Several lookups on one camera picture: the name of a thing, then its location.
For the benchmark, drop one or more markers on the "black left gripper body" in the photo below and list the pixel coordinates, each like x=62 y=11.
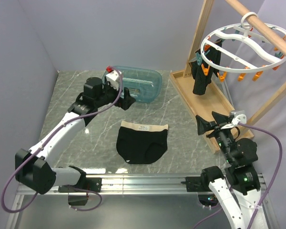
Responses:
x=110 y=95

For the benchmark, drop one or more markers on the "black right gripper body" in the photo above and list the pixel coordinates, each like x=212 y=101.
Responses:
x=225 y=136

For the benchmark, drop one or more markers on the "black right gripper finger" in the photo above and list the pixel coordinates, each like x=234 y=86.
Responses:
x=203 y=126
x=220 y=118

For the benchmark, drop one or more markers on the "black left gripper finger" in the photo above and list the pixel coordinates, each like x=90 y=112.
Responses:
x=126 y=92
x=126 y=102

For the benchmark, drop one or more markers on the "black underwear beige waistband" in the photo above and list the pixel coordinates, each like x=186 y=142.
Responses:
x=141 y=144

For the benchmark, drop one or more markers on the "white round clip hanger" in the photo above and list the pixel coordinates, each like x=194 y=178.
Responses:
x=240 y=48

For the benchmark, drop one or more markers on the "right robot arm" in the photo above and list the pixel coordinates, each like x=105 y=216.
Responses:
x=238 y=188

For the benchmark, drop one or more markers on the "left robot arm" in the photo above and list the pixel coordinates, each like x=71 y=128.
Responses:
x=33 y=167

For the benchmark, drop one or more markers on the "orange hanger clip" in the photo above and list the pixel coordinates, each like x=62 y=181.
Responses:
x=206 y=70
x=221 y=76
x=241 y=76
x=257 y=76

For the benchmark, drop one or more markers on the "black hanging underwear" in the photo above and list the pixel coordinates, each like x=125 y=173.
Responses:
x=200 y=80

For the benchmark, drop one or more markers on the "teal hanger clip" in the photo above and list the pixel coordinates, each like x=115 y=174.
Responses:
x=199 y=58

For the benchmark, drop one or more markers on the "teal transparent plastic bin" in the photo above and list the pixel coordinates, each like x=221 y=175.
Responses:
x=144 y=85

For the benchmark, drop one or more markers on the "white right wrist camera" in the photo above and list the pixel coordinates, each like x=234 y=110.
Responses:
x=235 y=118

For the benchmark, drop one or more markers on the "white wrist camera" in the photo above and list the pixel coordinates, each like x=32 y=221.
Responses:
x=235 y=118
x=113 y=76

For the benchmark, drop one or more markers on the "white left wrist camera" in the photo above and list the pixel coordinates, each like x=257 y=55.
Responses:
x=113 y=76

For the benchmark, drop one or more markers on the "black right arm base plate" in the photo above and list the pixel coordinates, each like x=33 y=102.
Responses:
x=193 y=184

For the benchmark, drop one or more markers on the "aluminium mounting rail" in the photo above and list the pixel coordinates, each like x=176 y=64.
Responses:
x=151 y=184

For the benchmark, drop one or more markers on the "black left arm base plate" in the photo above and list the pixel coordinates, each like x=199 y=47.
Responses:
x=88 y=184

